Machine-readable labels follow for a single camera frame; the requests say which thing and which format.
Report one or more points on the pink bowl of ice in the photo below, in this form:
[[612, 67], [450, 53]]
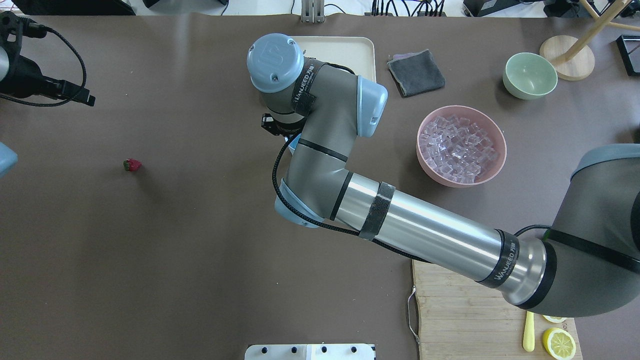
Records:
[[460, 147]]

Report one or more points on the cream rabbit tray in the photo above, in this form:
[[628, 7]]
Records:
[[355, 53]]

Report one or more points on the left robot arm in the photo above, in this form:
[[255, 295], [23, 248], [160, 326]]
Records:
[[5, 100]]

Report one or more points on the mint green bowl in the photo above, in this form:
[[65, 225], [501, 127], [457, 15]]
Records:
[[529, 76]]

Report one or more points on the wooden cutting board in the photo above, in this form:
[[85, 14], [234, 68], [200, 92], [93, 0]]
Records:
[[459, 319]]

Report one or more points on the lemon half upper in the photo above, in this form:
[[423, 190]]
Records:
[[555, 319]]

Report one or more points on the light blue plastic cup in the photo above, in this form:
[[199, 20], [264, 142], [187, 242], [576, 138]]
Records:
[[292, 146]]

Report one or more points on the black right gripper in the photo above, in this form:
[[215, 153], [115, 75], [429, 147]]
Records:
[[270, 125]]

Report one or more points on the lemon half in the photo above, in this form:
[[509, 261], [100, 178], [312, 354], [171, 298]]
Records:
[[559, 344], [555, 319]]

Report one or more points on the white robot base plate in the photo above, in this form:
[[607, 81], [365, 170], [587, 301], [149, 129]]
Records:
[[312, 351]]

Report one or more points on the lemon half lower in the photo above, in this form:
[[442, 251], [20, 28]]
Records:
[[559, 344]]

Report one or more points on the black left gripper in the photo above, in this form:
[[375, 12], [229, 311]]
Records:
[[24, 73]]

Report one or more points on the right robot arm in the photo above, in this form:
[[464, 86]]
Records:
[[558, 234]]

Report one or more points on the red strawberry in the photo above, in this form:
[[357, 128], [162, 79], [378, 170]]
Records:
[[131, 165]]

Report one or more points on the wooden cup stand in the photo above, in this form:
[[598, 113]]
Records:
[[571, 57]]

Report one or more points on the yellow plastic knife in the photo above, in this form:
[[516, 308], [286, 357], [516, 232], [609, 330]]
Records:
[[528, 334]]

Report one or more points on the grey folded cloth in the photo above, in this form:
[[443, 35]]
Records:
[[416, 73]]

